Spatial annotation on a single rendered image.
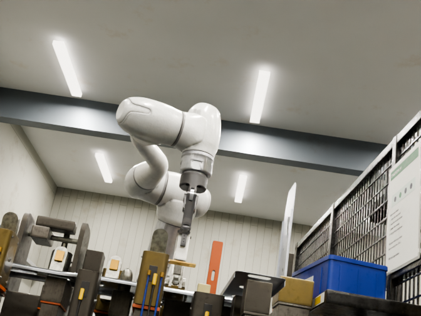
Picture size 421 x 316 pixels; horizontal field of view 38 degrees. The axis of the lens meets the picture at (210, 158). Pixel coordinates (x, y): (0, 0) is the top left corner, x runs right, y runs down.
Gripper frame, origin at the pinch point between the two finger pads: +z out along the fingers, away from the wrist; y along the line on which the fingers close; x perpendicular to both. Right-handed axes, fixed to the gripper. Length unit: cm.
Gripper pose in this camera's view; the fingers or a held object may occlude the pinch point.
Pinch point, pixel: (181, 247)
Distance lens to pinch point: 161.8
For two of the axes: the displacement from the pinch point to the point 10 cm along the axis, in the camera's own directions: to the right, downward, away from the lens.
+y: 1.0, -3.7, -9.2
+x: 9.8, 1.8, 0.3
